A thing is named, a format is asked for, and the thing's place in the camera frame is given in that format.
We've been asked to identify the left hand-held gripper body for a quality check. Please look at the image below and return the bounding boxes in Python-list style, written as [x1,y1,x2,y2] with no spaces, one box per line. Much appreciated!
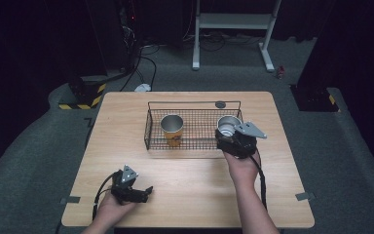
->
[110,165,140,205]

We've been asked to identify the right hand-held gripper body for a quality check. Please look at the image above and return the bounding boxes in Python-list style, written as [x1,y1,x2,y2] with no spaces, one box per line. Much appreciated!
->
[216,121,268,160]

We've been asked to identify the metal tin can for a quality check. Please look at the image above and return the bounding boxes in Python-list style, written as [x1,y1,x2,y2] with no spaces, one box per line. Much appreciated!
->
[160,113,185,148]
[216,115,243,137]

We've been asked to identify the black wire basket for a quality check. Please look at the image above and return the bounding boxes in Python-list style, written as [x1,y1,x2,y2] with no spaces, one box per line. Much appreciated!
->
[143,100,247,151]

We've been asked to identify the person's left hand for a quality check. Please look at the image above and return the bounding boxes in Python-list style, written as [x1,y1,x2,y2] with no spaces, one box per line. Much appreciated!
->
[94,191,138,229]

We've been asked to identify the person's right hand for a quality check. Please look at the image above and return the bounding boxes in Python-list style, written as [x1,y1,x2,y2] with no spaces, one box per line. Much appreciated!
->
[223,149,263,191]

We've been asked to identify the grey tape strip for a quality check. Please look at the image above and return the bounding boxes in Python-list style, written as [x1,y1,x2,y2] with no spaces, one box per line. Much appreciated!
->
[294,192,317,202]
[59,196,82,205]

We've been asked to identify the black yellow striped stand base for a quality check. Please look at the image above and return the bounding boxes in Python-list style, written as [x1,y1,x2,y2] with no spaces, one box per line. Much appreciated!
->
[290,84,341,113]
[57,75,107,111]

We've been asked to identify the white power adapter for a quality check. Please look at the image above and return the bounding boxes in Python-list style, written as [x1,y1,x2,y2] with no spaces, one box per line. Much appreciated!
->
[133,83,152,93]

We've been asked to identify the dark equipment rack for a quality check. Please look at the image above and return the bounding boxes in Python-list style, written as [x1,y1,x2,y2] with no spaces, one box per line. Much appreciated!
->
[86,0,144,74]

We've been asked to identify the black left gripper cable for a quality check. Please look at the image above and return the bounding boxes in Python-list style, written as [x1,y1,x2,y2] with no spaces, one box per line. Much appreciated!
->
[92,172,119,221]

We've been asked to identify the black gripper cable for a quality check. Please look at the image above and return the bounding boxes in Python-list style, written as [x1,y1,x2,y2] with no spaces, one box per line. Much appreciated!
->
[92,172,119,221]
[248,154,269,211]

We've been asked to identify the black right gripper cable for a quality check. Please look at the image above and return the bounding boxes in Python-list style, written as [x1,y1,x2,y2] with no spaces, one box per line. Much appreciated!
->
[248,154,269,211]

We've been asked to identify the black floor cable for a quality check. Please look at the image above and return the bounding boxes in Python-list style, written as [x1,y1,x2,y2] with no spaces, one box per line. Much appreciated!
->
[120,45,161,93]

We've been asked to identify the white metal stand frame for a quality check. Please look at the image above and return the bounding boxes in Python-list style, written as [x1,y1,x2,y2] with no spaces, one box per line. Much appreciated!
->
[192,0,282,73]

